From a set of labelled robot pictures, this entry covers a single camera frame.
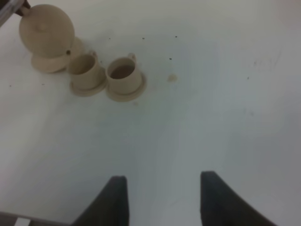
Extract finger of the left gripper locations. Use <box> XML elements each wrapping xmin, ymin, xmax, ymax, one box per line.
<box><xmin>15</xmin><ymin>0</ymin><xmax>31</xmax><ymax>16</ymax></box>

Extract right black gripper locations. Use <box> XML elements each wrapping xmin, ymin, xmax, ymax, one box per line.
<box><xmin>0</xmin><ymin>212</ymin><xmax>69</xmax><ymax>226</ymax></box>

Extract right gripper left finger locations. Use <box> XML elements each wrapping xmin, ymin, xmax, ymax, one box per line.
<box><xmin>72</xmin><ymin>176</ymin><xmax>129</xmax><ymax>226</ymax></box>

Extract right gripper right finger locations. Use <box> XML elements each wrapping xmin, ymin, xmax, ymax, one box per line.
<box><xmin>200</xmin><ymin>171</ymin><xmax>274</xmax><ymax>226</ymax></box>

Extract beige teapot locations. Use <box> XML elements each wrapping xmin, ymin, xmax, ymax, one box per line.
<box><xmin>19</xmin><ymin>4</ymin><xmax>75</xmax><ymax>58</ymax></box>

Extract beige teapot saucer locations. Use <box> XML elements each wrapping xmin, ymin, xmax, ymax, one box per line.
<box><xmin>31</xmin><ymin>37</ymin><xmax>85</xmax><ymax>73</ymax></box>

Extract left beige teacup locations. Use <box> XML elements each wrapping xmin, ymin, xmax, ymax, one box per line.
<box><xmin>67</xmin><ymin>51</ymin><xmax>106</xmax><ymax>91</ymax></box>

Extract beige teacup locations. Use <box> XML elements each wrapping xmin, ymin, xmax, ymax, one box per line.
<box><xmin>106</xmin><ymin>53</ymin><xmax>143</xmax><ymax>95</ymax></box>
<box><xmin>67</xmin><ymin>51</ymin><xmax>106</xmax><ymax>91</ymax></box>

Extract left teacup saucer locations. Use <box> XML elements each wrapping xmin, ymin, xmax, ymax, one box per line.
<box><xmin>70</xmin><ymin>68</ymin><xmax>107</xmax><ymax>97</ymax></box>

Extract teacup saucer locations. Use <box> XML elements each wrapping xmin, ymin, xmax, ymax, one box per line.
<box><xmin>105</xmin><ymin>73</ymin><xmax>147</xmax><ymax>102</ymax></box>
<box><xmin>70</xmin><ymin>68</ymin><xmax>107</xmax><ymax>97</ymax></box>

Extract right teacup saucer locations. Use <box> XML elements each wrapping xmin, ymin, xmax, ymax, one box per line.
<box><xmin>105</xmin><ymin>73</ymin><xmax>147</xmax><ymax>102</ymax></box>

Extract right beige teacup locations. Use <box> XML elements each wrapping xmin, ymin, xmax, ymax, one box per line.
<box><xmin>106</xmin><ymin>53</ymin><xmax>143</xmax><ymax>95</ymax></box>

